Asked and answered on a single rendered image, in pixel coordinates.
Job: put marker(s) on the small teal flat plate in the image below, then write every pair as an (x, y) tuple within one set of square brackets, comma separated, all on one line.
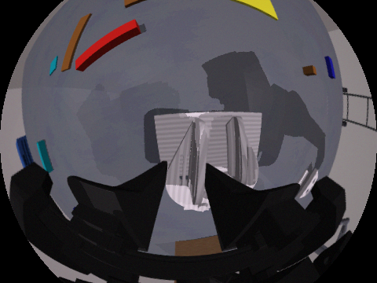
[(53, 65)]

